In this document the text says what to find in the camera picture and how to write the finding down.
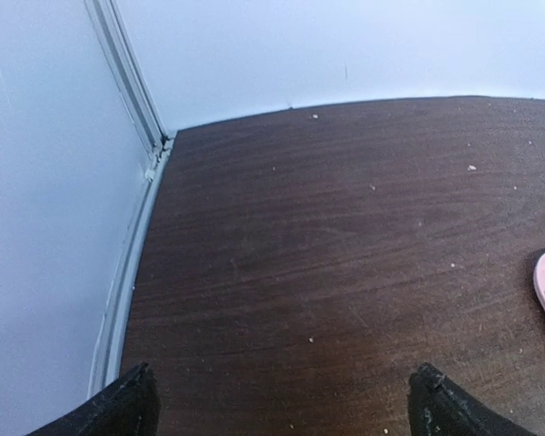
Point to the aluminium corner post left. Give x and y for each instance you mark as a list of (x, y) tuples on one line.
[(113, 38)]

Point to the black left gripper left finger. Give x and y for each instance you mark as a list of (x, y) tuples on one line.
[(127, 406)]

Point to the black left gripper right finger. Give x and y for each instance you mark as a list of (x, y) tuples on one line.
[(439, 406)]

